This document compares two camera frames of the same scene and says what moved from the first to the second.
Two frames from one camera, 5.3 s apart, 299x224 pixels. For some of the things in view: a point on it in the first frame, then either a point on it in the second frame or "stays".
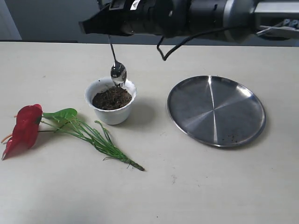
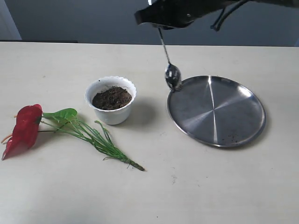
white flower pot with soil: x=112 y=104 stays
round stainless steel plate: x=217 y=110 stays
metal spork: x=118 y=72 to x=172 y=74
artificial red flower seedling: x=31 y=121 stays
